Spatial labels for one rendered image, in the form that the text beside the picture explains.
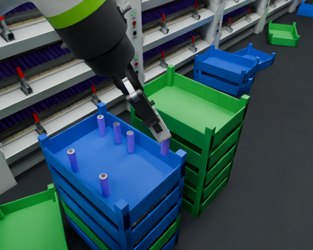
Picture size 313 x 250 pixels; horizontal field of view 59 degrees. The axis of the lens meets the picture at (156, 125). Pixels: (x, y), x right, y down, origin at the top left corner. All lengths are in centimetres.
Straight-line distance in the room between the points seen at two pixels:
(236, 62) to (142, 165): 116
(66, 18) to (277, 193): 96
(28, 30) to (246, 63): 117
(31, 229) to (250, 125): 101
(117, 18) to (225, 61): 138
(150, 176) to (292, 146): 82
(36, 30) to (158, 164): 58
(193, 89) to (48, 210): 65
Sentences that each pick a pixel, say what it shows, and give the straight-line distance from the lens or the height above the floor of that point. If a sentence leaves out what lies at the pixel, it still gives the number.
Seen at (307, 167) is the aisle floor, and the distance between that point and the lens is 128.
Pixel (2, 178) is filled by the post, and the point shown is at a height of 6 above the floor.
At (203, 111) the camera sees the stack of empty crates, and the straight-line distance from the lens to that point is 88.
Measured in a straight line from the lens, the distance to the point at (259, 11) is 241.
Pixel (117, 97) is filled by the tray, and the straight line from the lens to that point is 129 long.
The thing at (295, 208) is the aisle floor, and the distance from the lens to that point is 112.
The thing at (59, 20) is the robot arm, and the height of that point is 72.
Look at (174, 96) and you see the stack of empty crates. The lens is 93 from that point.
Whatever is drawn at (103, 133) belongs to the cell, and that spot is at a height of 33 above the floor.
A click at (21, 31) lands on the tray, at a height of 52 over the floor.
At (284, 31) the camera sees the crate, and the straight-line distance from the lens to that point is 258.
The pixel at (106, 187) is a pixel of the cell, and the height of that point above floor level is 36.
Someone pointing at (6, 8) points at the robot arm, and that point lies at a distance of 44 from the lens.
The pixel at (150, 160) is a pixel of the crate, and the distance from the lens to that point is 71.
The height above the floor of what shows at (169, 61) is 15.
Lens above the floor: 84
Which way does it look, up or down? 40 degrees down
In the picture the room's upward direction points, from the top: straight up
